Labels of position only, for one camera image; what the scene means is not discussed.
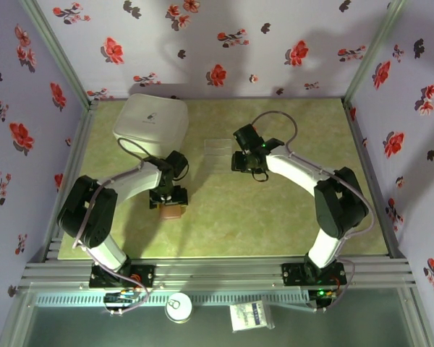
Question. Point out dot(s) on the clear acrylic card stand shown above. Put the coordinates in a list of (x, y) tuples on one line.
[(218, 152)]

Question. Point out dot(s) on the white storage box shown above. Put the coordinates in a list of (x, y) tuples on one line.
[(148, 119)]

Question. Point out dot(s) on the clear plastic packet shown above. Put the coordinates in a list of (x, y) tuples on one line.
[(251, 316)]

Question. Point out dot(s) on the aluminium frame corner post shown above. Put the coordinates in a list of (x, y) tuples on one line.
[(372, 54), (59, 54)]

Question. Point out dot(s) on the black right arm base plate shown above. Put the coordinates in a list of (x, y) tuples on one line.
[(293, 274)]

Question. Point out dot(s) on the brown card holder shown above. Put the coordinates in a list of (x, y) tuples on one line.
[(170, 213)]

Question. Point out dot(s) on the aluminium frame cross rail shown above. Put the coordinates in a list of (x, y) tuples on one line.
[(217, 274)]

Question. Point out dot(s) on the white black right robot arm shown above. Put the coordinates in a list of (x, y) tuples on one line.
[(293, 170)]

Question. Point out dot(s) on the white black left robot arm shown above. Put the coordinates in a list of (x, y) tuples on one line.
[(137, 182)]

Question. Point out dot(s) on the silver tin can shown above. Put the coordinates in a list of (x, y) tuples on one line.
[(178, 307)]

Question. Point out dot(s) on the aluminium frame side rail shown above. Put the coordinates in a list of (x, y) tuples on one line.
[(79, 144), (362, 144)]

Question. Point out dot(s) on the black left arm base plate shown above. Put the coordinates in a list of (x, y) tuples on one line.
[(146, 276)]

